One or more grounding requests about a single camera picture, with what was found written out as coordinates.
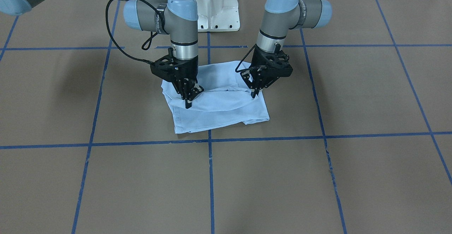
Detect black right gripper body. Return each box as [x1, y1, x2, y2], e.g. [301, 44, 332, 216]
[173, 58, 198, 98]

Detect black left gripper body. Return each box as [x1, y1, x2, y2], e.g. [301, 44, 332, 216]
[240, 45, 293, 90]

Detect light blue t-shirt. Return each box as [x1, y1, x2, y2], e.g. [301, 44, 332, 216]
[161, 61, 270, 134]

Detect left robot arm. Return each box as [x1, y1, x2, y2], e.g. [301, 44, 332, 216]
[232, 0, 451, 117]

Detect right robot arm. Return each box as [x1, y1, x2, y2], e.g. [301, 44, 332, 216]
[1, 0, 204, 109]

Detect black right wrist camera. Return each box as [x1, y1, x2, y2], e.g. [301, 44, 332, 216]
[150, 47, 179, 83]

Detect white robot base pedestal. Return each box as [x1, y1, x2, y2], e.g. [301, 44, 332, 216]
[196, 0, 240, 32]

